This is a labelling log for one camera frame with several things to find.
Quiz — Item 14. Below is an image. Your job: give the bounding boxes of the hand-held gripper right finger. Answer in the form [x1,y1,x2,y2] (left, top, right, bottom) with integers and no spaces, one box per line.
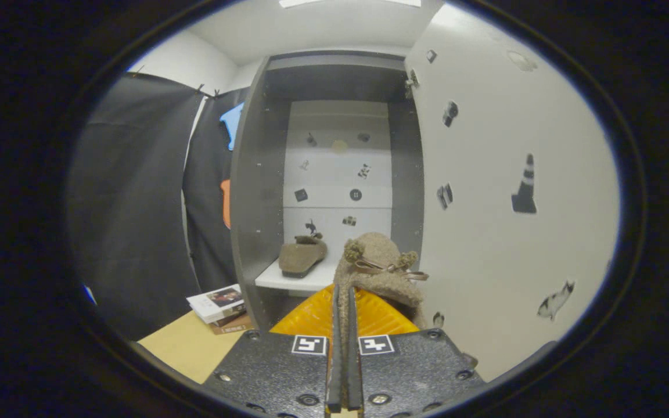
[346,286,486,416]

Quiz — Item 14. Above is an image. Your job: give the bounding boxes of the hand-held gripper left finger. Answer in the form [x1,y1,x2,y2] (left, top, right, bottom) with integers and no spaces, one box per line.
[204,283,342,416]

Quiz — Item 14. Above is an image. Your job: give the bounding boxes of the brown suede shoe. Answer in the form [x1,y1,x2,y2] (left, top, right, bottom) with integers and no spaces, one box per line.
[278,233,328,279]

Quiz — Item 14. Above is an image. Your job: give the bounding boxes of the brown fuzzy pompom shoe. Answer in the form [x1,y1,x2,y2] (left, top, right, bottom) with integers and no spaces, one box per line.
[333,232,430,343]

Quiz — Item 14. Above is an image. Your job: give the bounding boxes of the grey shoe cabinet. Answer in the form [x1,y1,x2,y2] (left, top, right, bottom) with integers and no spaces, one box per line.
[229,51,425,331]

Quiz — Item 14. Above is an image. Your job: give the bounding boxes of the brown book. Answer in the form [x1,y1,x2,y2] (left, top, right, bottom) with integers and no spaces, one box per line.
[210,313,253,336]

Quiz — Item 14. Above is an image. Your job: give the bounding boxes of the black backdrop cloth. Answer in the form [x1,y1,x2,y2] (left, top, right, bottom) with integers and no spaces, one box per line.
[67,73,251,340]

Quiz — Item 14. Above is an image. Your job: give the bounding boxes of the long ceiling light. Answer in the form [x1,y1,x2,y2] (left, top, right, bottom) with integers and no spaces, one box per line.
[279,0,422,9]

